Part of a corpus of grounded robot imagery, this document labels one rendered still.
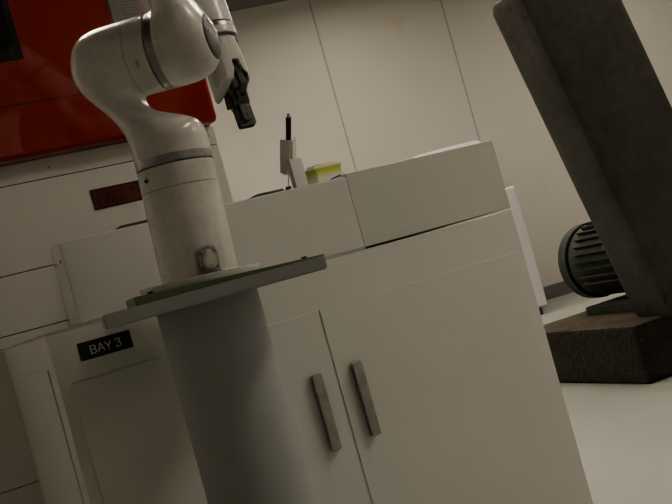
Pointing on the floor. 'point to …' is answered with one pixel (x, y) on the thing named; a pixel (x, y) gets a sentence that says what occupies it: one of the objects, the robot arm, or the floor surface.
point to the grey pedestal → (232, 388)
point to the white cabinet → (335, 386)
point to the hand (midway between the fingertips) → (244, 117)
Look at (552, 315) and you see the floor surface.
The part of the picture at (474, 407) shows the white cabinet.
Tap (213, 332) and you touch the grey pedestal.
